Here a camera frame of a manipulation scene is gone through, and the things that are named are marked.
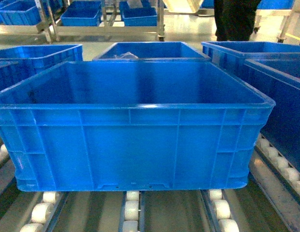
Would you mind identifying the blue crate left rear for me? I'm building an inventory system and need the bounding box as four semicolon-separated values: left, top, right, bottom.
0;44;83;91

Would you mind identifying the large blue plastic crate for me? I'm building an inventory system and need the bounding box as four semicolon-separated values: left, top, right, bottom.
0;59;275;191

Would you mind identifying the white roller track far right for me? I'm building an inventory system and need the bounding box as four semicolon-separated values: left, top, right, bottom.
255;133;300;195

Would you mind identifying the white roller track far left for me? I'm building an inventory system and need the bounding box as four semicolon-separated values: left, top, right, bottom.
0;144;9;164

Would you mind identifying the person in black trousers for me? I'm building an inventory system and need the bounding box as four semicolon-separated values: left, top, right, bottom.
214;0;261;42

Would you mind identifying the steel trolley rack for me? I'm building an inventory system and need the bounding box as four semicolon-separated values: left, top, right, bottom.
34;0;165;43

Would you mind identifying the blue crate on trolley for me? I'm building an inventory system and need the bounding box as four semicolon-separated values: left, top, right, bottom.
60;0;102;27
119;0;157;27

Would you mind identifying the blue crate right front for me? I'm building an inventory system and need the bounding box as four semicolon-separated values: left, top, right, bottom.
240;58;300;172

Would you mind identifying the white roller track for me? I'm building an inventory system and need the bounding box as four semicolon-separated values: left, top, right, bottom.
122;190;140;232
0;144;9;164
209;189;240;232
20;191;60;232
255;133;300;195

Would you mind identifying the blue crate on trolley left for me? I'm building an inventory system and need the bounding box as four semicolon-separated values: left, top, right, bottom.
60;0;102;27

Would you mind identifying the steel roller shelf frame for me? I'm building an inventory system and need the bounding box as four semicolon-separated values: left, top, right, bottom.
0;139;300;232

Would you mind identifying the blue crate centre rear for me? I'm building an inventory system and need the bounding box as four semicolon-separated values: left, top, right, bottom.
92;42;210;61

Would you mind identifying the blue crate right rear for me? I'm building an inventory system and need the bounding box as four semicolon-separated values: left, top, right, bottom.
201;42;300;76

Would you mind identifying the white roller track middle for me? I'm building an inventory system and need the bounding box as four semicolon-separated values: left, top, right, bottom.
122;190;140;232

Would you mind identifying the blue crate far left background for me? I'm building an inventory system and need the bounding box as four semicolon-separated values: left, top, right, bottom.
0;0;41;26

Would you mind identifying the blue crate on trolley right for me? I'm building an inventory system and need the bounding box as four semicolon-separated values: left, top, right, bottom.
119;0;157;27

